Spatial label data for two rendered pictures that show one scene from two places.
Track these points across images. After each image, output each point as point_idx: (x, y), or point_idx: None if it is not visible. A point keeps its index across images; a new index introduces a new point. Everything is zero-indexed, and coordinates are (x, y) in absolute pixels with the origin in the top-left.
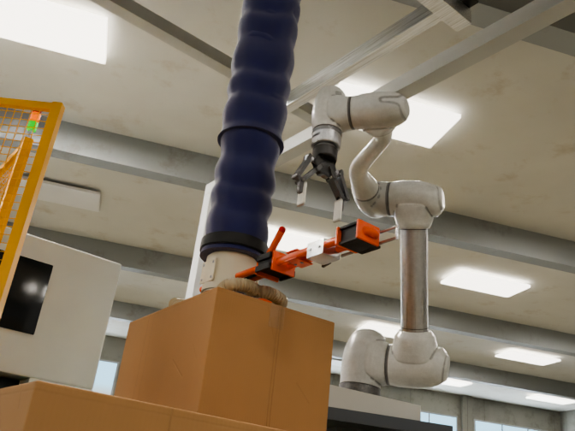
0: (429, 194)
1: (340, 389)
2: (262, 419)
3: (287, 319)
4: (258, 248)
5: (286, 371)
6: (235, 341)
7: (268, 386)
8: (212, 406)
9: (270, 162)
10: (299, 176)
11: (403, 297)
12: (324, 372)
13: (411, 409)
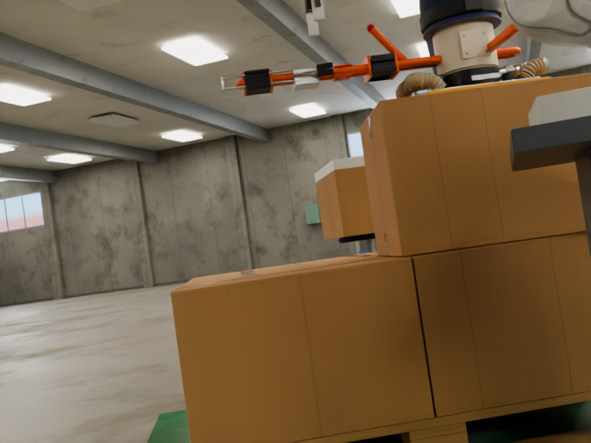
0: None
1: (529, 115)
2: (383, 224)
3: (371, 125)
4: (425, 25)
5: (379, 175)
6: (368, 166)
7: (379, 194)
8: (375, 223)
9: None
10: (305, 14)
11: None
12: (386, 160)
13: (536, 109)
